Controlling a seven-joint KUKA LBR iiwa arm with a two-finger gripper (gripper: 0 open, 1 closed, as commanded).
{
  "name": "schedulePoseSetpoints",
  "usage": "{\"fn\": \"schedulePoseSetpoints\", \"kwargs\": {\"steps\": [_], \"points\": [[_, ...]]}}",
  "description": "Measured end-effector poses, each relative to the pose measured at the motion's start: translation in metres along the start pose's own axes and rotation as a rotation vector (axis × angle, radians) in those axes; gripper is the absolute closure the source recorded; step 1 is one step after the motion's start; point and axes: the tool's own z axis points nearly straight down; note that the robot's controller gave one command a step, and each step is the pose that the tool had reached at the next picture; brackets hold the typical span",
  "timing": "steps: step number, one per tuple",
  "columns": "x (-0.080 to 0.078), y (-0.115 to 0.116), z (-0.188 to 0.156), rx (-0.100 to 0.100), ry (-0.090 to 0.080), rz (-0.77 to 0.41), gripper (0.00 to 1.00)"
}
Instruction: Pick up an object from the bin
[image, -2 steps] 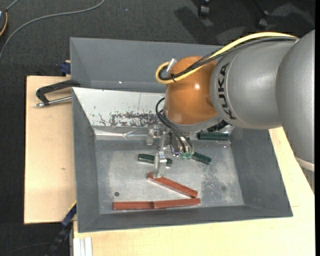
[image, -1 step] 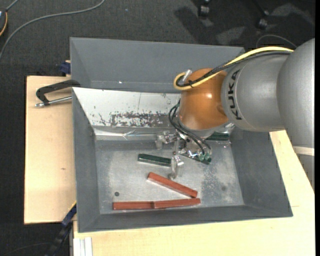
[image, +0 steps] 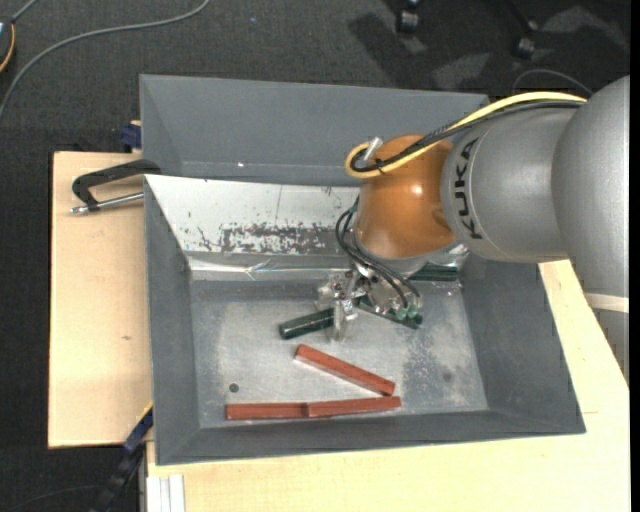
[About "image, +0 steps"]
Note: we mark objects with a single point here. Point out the red-brown flat block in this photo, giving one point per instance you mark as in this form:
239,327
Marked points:
345,370
265,411
355,406

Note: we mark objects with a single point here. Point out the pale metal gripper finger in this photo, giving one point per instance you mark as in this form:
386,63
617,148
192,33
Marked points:
325,296
341,322

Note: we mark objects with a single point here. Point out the grey metal bin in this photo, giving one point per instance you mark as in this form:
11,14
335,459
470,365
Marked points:
260,125

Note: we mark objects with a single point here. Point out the dark green flat block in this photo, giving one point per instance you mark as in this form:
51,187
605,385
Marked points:
440,273
302,325

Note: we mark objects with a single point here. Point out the pale wood board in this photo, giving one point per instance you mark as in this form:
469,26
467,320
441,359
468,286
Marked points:
97,310

